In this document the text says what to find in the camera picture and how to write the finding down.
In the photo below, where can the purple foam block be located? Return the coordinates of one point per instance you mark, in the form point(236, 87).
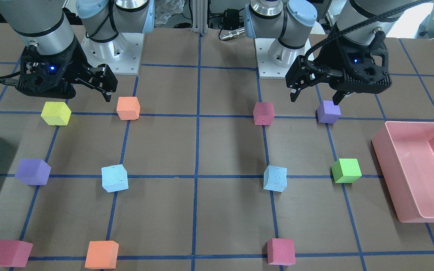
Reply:
point(33, 171)
point(328, 112)

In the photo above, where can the orange foam block far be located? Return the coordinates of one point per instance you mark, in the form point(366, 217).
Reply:
point(128, 108)

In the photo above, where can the green foam block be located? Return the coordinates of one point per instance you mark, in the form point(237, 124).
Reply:
point(346, 170)

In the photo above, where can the orange foam block near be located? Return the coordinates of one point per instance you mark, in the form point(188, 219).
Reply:
point(102, 255)

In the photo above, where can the pink plastic bin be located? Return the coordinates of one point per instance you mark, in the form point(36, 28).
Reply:
point(405, 152)

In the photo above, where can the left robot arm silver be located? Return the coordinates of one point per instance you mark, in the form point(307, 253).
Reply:
point(291, 22)

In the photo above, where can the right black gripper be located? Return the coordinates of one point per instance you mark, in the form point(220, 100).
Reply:
point(74, 62)

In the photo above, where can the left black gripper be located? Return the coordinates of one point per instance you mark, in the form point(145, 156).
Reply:
point(328, 59)

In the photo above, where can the purple foam block near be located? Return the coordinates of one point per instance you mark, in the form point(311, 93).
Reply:
point(33, 171)

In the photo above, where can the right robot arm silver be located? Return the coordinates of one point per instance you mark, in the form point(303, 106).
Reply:
point(46, 22)

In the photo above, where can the magenta foam block far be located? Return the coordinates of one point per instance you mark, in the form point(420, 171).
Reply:
point(263, 113)

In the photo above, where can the light blue block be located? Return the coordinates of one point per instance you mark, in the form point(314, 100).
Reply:
point(114, 178)
point(275, 178)

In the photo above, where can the yellow foam block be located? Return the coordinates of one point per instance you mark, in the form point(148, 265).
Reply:
point(56, 113)

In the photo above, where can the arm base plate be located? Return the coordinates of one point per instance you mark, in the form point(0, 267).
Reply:
point(266, 64)
point(122, 55)

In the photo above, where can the orange foam block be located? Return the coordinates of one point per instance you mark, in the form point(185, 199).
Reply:
point(128, 108)
point(102, 255)

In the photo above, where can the purple foam block far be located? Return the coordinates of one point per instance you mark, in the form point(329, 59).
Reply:
point(328, 112)

